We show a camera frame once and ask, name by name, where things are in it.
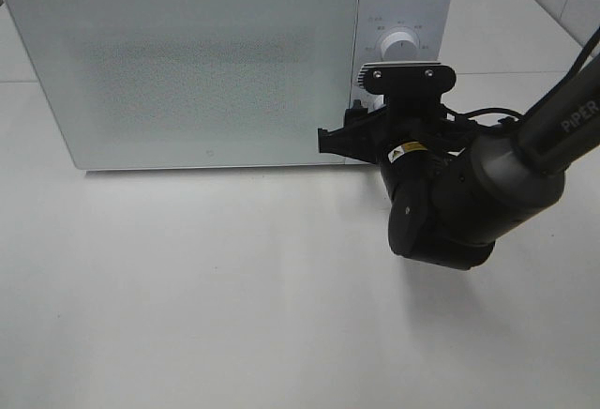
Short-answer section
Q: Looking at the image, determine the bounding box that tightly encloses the upper white power knob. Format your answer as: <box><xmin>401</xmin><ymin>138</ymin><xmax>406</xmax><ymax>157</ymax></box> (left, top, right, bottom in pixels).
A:
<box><xmin>379</xmin><ymin>29</ymin><xmax>419</xmax><ymax>62</ymax></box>

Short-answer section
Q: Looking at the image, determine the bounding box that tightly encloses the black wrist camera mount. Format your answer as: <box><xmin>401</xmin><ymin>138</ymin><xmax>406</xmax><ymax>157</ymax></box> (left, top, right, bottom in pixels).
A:
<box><xmin>357</xmin><ymin>61</ymin><xmax>457</xmax><ymax>120</ymax></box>

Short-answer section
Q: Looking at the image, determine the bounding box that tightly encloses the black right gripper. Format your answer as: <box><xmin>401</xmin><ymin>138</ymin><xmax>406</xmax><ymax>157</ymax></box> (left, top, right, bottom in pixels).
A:
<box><xmin>318</xmin><ymin>106</ymin><xmax>469</xmax><ymax>259</ymax></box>

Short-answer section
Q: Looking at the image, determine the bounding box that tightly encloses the white timer knob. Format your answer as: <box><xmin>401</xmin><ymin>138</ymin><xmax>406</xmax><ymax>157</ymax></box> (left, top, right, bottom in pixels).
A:
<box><xmin>372</xmin><ymin>95</ymin><xmax>385</xmax><ymax>110</ymax></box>

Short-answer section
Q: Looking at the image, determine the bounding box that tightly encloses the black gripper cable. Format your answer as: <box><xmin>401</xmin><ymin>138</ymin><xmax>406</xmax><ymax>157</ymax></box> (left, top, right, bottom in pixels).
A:
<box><xmin>440</xmin><ymin>26</ymin><xmax>600</xmax><ymax>157</ymax></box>

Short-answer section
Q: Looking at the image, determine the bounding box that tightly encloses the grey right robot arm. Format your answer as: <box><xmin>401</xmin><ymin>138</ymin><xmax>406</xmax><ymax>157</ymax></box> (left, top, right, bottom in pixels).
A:
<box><xmin>318</xmin><ymin>36</ymin><xmax>599</xmax><ymax>270</ymax></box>

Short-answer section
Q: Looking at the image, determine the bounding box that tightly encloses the white microwave oven body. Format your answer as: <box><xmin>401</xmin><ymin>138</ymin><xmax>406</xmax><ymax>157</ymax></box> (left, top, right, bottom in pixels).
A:
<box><xmin>9</xmin><ymin>0</ymin><xmax>455</xmax><ymax>175</ymax></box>

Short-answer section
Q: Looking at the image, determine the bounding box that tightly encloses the white microwave door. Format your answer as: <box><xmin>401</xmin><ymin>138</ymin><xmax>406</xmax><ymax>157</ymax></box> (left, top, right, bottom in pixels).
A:
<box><xmin>7</xmin><ymin>0</ymin><xmax>356</xmax><ymax>171</ymax></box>

